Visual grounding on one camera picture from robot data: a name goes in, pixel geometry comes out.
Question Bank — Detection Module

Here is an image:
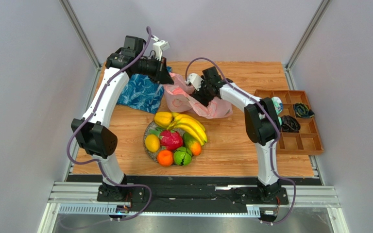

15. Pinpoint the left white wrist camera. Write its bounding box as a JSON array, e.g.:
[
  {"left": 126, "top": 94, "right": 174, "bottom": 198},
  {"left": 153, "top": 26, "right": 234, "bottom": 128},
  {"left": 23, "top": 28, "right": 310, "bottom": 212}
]
[{"left": 152, "top": 35, "right": 170, "bottom": 61}]

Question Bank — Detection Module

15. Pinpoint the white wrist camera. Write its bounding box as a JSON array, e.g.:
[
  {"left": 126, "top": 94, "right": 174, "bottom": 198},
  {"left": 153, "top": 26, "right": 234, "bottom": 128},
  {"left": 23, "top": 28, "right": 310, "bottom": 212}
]
[
  {"left": 185, "top": 73, "right": 203, "bottom": 91},
  {"left": 152, "top": 35, "right": 170, "bottom": 61}
]

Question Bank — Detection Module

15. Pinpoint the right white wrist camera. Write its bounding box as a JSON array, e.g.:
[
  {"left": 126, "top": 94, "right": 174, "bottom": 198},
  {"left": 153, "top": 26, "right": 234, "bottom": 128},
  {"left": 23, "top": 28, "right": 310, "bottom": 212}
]
[{"left": 185, "top": 73, "right": 203, "bottom": 91}]

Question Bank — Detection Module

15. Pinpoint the blue patterned cloth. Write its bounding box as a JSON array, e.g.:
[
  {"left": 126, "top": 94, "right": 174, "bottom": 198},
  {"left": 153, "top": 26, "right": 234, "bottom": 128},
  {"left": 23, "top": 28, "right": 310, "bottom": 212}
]
[{"left": 117, "top": 74, "right": 164, "bottom": 114}]

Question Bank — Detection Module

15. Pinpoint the dark striped sock roll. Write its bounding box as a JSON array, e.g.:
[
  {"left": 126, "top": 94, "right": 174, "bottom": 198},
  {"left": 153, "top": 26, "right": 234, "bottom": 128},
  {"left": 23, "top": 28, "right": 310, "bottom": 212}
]
[{"left": 293, "top": 103, "right": 315, "bottom": 118}]

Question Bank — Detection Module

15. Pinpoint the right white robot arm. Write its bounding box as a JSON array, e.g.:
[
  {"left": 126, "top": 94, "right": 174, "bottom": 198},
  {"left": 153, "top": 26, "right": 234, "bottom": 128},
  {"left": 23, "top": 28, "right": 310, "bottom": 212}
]
[{"left": 186, "top": 67, "right": 281, "bottom": 196}]

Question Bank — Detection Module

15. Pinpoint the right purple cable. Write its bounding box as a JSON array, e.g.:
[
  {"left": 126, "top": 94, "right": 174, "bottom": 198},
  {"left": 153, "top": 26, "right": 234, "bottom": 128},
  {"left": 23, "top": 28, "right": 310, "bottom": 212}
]
[{"left": 185, "top": 57, "right": 297, "bottom": 226}]

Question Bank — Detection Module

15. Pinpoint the fake orange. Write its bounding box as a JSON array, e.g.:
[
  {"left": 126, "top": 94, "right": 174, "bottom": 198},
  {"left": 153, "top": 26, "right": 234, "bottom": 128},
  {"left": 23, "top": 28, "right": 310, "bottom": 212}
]
[{"left": 157, "top": 150, "right": 174, "bottom": 166}]

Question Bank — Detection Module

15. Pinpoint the yellow fake bell pepper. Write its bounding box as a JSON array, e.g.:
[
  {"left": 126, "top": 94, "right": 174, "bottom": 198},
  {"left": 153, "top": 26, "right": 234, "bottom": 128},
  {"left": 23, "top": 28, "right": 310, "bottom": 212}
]
[{"left": 154, "top": 112, "right": 173, "bottom": 128}]

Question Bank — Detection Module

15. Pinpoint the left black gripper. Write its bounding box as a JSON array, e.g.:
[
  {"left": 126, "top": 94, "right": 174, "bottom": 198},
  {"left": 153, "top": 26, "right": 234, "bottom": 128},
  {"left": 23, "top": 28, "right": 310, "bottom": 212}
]
[{"left": 135, "top": 55, "right": 174, "bottom": 85}]

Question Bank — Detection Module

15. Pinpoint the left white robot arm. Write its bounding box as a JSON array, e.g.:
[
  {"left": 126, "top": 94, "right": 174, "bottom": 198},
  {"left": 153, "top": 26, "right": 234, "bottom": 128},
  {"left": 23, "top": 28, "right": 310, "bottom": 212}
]
[{"left": 71, "top": 36, "right": 174, "bottom": 200}]

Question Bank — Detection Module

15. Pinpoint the pink plastic bag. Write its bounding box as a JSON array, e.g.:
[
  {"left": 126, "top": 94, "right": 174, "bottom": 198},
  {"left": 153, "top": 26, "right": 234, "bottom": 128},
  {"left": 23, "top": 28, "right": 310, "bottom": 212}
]
[{"left": 164, "top": 72, "right": 233, "bottom": 119}]

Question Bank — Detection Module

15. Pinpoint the brown compartment tray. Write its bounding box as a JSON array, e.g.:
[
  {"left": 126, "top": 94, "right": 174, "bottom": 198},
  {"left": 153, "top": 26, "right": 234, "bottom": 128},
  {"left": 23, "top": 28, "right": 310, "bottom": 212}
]
[{"left": 255, "top": 89, "right": 324, "bottom": 155}]

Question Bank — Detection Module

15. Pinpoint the black sock roll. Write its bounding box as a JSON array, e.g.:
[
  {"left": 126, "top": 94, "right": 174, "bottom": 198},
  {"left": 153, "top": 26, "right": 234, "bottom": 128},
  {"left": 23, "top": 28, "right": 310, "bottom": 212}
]
[{"left": 281, "top": 115, "right": 301, "bottom": 133}]

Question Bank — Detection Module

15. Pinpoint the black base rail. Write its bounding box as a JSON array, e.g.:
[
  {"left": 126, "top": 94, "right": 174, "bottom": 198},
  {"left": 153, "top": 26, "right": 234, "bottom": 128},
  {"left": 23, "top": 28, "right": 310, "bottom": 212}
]
[{"left": 96, "top": 175, "right": 323, "bottom": 214}]

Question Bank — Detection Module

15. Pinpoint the green white sock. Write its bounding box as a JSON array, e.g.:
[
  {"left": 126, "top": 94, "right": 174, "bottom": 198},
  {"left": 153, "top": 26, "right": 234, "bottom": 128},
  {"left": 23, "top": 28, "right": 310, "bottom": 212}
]
[{"left": 271, "top": 97, "right": 284, "bottom": 115}]

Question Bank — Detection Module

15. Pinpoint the speckled ceramic plate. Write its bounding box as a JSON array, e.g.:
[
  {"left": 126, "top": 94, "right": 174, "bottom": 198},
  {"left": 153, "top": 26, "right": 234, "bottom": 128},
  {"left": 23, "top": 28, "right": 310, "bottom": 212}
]
[{"left": 143, "top": 121, "right": 159, "bottom": 163}]

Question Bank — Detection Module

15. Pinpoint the fake mango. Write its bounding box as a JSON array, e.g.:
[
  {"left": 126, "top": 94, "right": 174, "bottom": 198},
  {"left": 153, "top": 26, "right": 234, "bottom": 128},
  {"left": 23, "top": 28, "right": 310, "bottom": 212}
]
[{"left": 183, "top": 132, "right": 202, "bottom": 156}]

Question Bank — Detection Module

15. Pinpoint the red fake dragon fruit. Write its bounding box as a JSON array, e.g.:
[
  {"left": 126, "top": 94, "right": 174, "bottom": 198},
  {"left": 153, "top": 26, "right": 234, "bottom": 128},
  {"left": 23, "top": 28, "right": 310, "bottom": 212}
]
[{"left": 149, "top": 129, "right": 184, "bottom": 150}]

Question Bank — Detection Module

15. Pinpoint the yellow fake lemon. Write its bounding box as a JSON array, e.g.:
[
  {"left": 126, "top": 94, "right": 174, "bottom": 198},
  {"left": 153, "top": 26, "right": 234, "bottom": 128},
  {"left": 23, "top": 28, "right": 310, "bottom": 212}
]
[{"left": 145, "top": 134, "right": 161, "bottom": 153}]

